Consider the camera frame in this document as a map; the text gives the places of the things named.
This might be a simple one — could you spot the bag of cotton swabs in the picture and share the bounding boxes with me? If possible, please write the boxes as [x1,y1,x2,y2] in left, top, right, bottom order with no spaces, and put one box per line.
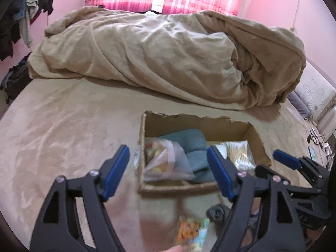
[216,140,256,176]

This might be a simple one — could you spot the grey knitted socks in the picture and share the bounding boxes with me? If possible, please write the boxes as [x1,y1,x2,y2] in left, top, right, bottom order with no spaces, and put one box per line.
[159,129,215,183]

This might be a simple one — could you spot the clear bag of snacks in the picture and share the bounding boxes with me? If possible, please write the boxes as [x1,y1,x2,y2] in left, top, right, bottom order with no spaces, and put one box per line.
[142,138,195,182]

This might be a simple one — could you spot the person's left hand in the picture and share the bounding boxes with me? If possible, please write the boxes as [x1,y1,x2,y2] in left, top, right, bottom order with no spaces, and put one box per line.
[161,245,184,252]

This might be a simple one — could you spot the brown cardboard box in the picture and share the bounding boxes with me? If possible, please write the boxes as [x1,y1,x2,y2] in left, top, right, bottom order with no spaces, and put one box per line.
[138,112,271,194]

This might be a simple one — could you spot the cartoon tissue pack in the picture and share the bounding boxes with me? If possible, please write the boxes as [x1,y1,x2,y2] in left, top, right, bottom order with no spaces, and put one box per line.
[174,217,210,252]

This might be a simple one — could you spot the white embroidered pillow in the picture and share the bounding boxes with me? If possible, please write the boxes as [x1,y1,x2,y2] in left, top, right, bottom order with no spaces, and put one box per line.
[288,62,335,137]

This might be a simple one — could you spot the beige rumpled duvet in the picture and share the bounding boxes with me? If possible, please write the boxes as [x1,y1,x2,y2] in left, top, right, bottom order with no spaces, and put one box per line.
[28,6,306,110]

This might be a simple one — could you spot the black bag on floor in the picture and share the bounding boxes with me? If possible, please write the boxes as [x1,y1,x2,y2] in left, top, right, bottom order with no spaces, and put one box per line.
[1,53,32,104]

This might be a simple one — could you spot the pile of dark clothes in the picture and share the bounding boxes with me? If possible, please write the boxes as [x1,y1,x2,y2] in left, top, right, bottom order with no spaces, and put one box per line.
[1,0,54,61]

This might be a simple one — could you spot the black cable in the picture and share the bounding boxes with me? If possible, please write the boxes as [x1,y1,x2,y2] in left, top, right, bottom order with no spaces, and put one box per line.
[307,127,328,150]

